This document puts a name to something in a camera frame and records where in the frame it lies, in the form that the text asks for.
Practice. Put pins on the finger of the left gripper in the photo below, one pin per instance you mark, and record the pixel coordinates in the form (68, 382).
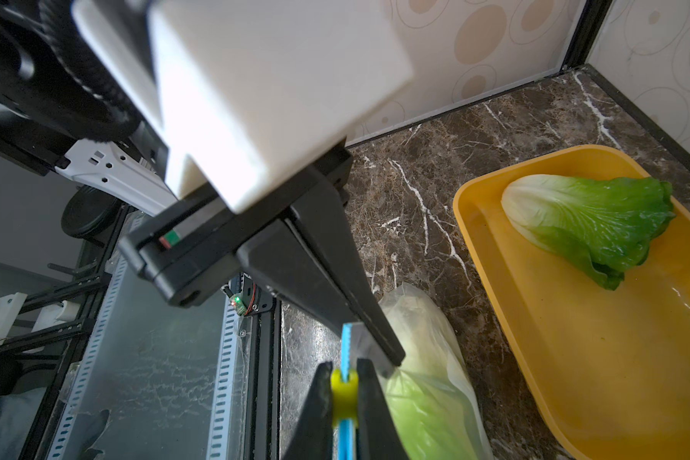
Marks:
(309, 258)

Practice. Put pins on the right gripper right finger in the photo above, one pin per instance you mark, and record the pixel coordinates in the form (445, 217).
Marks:
(377, 436)

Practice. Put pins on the yellow plastic tray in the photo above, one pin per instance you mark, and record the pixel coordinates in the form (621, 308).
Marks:
(608, 370)

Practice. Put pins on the yellow zipper slider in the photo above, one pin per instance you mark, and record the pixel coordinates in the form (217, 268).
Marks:
(345, 397)

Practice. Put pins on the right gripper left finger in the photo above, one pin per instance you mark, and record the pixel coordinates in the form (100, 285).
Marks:
(313, 435)

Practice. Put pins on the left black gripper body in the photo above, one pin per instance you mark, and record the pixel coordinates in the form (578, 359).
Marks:
(189, 251)

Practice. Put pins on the chinese cabbage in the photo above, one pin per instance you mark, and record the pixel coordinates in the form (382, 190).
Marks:
(601, 227)
(425, 414)

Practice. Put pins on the clear zipper bag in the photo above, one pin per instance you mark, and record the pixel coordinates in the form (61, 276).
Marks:
(431, 385)

